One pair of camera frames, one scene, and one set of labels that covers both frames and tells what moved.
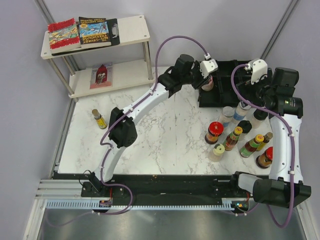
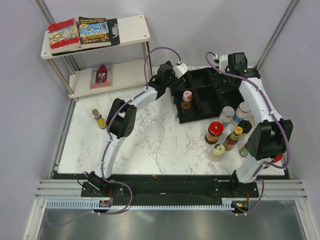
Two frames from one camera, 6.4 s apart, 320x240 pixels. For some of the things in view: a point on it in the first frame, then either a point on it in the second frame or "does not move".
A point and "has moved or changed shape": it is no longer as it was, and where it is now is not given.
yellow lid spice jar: x=217 y=154 does not move
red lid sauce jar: x=215 y=129 does not move
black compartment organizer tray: x=222 y=95 has moved or changed shape
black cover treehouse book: x=94 y=32 does not move
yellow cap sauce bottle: x=230 y=142 does not move
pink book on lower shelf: x=101 y=76 does not move
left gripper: x=202 y=81 → x=176 y=84
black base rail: x=237 y=187 does not move
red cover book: x=63 y=35 does not move
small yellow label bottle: x=99 y=119 does not move
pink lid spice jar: x=208 y=86 → x=187 y=96
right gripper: x=246 y=88 → x=226 y=89
